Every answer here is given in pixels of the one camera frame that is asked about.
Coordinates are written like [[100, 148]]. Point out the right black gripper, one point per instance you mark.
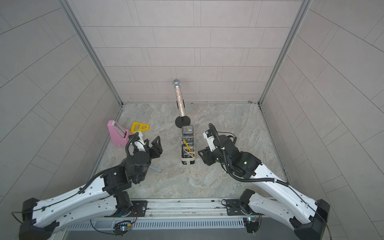
[[208, 155]]

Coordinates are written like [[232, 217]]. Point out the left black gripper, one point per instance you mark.
[[153, 149]]

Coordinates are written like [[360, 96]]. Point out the yellow toothbrush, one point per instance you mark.
[[189, 149]]

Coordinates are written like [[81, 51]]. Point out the light blue toothbrush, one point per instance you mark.
[[155, 169]]

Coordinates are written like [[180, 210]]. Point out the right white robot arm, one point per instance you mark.
[[305, 216]]

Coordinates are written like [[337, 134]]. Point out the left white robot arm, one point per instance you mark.
[[104, 195]]

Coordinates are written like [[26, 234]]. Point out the yellow triangular block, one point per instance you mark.
[[139, 127]]

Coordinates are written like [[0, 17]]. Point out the pink metronome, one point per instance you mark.
[[119, 135]]

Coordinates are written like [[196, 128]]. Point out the black microphone stand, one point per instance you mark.
[[182, 119]]

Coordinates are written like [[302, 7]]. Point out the rhinestone silver microphone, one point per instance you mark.
[[179, 97]]

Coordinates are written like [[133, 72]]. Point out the right controller board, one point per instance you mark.
[[252, 224]]

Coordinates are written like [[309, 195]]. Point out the controller board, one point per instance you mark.
[[252, 224], [121, 228]]

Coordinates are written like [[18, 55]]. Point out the left controller board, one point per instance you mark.
[[121, 228]]

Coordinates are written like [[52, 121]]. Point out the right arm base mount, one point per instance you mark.
[[236, 208]]

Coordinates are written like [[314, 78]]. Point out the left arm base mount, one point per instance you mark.
[[137, 209]]

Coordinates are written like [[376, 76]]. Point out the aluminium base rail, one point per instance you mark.
[[181, 214]]

